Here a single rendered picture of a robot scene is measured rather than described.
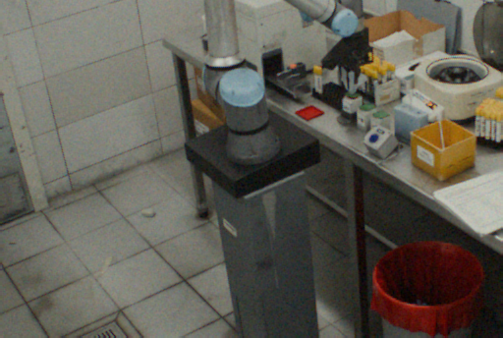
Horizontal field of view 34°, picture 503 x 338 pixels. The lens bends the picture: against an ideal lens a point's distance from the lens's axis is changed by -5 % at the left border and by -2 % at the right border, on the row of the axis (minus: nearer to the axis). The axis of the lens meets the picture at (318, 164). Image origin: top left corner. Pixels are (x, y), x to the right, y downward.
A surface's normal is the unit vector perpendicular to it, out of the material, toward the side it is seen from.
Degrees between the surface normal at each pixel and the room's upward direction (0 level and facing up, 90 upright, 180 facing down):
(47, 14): 90
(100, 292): 0
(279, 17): 90
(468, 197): 1
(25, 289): 0
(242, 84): 9
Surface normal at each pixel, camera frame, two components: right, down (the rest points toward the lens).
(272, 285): 0.59, 0.38
